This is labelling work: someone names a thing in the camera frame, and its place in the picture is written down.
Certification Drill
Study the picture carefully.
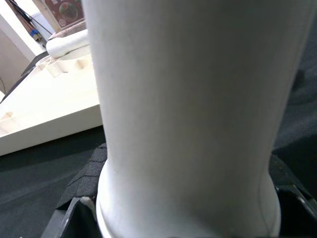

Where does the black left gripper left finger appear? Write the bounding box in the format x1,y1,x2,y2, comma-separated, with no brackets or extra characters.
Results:
41,142,108,238

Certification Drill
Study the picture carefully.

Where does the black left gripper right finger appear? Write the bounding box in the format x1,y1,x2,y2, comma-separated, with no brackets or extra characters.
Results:
268,153,317,238

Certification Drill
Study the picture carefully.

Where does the white plastic table leg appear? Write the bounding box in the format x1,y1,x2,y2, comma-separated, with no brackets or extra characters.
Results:
46,29,90,59
81,0,317,238

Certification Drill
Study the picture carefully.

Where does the black tablecloth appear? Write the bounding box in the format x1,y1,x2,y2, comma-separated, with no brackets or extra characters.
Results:
0,24,317,238

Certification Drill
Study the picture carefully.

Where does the beige patterned cover cloth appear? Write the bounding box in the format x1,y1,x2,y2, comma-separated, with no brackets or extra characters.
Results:
48,23,89,42

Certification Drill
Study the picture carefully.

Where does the orange-lidded clear storage bin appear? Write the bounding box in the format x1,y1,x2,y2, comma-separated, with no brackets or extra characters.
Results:
44,0,86,33

